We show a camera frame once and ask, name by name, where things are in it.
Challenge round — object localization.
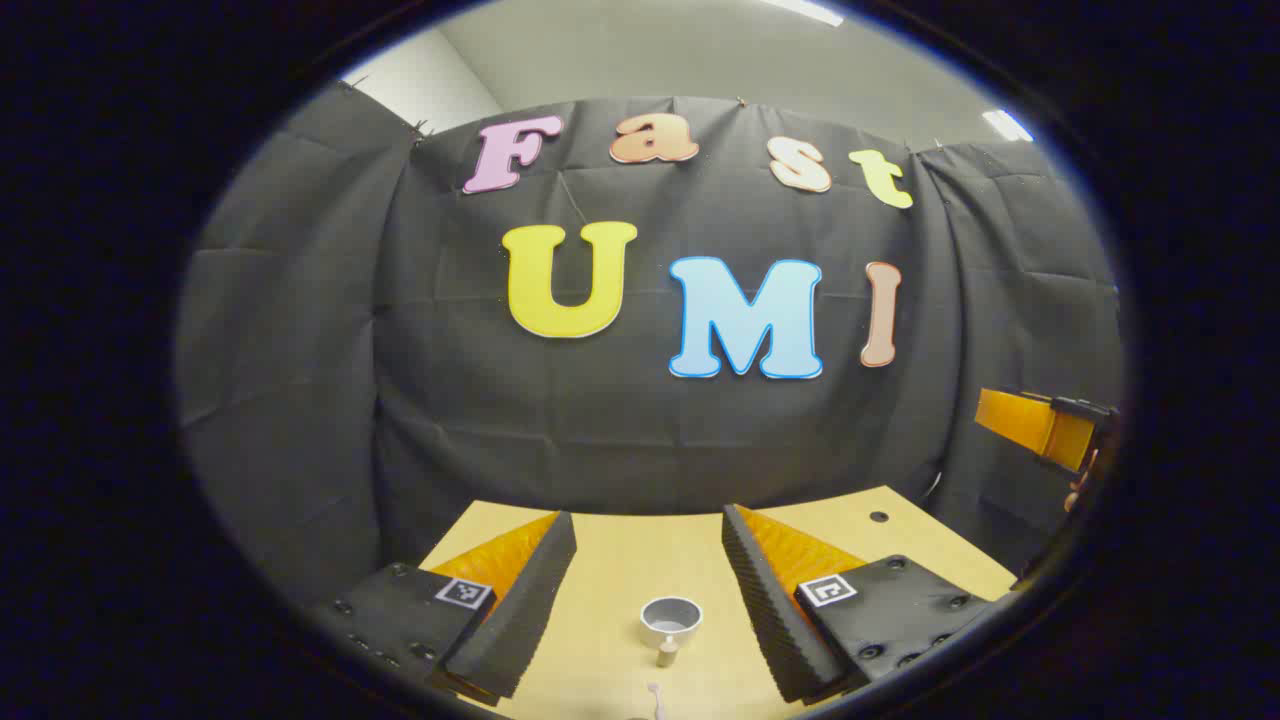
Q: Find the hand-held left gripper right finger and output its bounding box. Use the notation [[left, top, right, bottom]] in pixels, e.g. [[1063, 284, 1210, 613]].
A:
[[720, 503, 1019, 704]]

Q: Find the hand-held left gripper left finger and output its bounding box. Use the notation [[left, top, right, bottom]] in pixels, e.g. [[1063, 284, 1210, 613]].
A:
[[305, 510, 579, 706]]

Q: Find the white cup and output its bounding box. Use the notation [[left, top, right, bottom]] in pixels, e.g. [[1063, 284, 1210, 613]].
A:
[[640, 596, 703, 668]]

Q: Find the light wooden desktop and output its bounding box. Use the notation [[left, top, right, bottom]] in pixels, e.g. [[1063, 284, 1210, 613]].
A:
[[418, 485, 1019, 720]]

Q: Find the black backdrop cloth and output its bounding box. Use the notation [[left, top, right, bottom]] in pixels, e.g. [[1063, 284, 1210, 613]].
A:
[[178, 80, 1126, 611]]

